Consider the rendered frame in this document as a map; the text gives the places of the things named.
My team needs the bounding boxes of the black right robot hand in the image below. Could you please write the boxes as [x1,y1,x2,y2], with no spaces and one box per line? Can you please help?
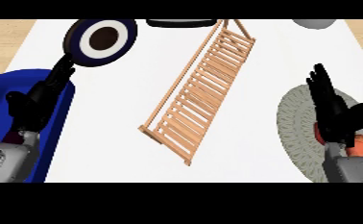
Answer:
[305,62,363,149]

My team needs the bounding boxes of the orange bell pepper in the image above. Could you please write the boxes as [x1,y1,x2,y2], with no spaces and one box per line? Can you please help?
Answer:
[313,121,363,159]

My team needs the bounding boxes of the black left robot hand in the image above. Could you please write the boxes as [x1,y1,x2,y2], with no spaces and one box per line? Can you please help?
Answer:
[4,54,76,134]

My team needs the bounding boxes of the navy and white round plate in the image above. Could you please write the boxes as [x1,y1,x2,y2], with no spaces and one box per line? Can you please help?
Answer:
[62,18,138,68]

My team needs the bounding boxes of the grey woven round placemat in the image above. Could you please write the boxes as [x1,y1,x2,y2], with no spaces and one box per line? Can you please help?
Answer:
[274,84,361,184]

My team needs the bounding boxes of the grey rounded object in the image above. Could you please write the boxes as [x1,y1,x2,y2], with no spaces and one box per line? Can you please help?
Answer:
[290,18,338,31]

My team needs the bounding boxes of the black and white appliance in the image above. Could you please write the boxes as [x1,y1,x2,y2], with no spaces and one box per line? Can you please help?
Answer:
[144,18,218,29]

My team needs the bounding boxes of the wooden slatted tiered shelf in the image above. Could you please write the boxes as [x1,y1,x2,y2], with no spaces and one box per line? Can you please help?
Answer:
[137,18,258,167]

